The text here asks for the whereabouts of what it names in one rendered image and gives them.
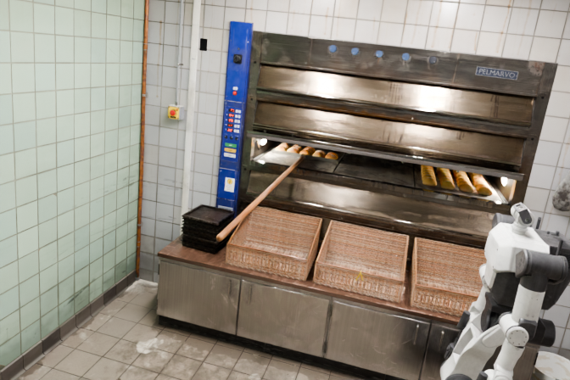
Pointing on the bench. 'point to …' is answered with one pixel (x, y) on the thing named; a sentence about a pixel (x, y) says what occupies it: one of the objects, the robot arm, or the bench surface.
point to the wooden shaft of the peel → (255, 203)
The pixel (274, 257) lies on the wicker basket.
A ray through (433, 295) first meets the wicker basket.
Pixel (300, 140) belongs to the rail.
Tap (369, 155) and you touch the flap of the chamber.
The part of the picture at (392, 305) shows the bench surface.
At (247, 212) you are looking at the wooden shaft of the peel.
